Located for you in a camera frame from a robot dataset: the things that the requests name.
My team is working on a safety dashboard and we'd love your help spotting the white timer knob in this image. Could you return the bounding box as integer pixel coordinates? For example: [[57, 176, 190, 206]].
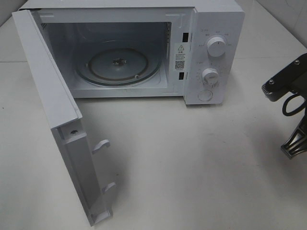
[[202, 68, 219, 85]]

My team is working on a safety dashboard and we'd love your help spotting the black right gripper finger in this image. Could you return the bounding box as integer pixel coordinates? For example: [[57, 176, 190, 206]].
[[281, 117, 307, 159]]

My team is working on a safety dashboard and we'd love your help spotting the white microwave door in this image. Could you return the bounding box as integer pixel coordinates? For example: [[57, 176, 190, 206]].
[[12, 10, 115, 226]]

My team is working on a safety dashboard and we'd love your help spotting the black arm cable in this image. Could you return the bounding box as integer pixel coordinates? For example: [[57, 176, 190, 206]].
[[282, 92, 307, 117]]

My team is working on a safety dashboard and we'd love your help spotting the white microwave oven body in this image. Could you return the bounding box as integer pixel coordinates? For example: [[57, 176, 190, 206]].
[[18, 0, 245, 105]]

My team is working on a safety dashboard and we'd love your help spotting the glass microwave turntable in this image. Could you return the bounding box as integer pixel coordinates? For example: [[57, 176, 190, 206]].
[[75, 40, 163, 87]]

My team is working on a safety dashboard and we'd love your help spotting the round white door button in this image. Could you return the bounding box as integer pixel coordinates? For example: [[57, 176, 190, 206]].
[[198, 90, 213, 102]]

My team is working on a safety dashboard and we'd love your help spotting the upper white power knob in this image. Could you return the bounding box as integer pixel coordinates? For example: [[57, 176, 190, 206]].
[[206, 34, 226, 58]]

